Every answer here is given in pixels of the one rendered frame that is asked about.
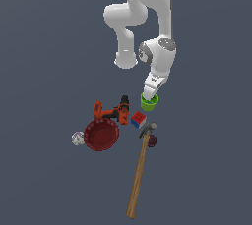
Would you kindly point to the dark red plum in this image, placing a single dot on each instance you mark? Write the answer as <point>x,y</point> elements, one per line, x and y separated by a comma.
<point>152,141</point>

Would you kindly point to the Rubik's cube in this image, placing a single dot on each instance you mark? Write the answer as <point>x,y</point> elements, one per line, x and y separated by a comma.
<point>138,120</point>

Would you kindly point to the orange power drill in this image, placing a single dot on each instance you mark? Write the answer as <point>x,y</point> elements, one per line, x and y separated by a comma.
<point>114,111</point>

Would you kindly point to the green cup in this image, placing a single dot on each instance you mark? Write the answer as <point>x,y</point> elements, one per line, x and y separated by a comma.
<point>149,103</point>

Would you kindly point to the white purple small ball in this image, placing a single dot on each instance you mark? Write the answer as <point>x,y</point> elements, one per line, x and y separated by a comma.
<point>77,138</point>

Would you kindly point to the red bowl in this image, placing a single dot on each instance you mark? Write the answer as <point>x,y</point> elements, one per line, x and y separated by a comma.
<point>101,134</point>

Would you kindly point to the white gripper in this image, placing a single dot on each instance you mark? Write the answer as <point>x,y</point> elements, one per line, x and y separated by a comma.
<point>154,81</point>

